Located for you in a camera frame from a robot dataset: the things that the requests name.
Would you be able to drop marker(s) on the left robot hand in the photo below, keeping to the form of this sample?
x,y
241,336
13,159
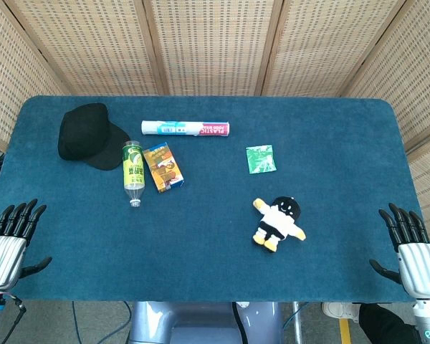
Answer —
x,y
5,247

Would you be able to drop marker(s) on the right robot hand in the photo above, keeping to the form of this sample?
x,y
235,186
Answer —
x,y
414,258

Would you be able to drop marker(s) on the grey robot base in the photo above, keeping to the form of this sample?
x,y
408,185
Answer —
x,y
204,322

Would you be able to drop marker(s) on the black white plush toy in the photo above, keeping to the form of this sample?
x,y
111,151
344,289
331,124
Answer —
x,y
277,224

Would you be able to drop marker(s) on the black trouser leg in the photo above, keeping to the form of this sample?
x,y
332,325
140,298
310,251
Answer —
x,y
387,324

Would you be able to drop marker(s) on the white sneaker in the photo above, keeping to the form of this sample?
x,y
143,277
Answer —
x,y
340,311

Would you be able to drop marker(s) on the metal table leg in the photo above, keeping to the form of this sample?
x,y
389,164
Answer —
x,y
298,322

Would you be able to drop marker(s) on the black baseball cap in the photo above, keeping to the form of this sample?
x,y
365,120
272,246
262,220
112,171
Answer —
x,y
89,136

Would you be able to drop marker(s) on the green label plastic bottle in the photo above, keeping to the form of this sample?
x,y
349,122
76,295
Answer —
x,y
133,168

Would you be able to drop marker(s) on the orange drink carton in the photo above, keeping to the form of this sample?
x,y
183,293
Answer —
x,y
163,166

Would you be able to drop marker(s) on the green snack packet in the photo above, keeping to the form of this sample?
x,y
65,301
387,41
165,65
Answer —
x,y
261,158

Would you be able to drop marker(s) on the blue table mat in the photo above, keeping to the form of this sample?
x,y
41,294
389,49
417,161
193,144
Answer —
x,y
208,215

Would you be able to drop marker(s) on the plastic food wrap roll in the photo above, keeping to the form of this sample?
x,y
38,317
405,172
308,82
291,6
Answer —
x,y
186,128

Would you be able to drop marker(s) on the woven folding screen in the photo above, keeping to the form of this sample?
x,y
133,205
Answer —
x,y
215,46

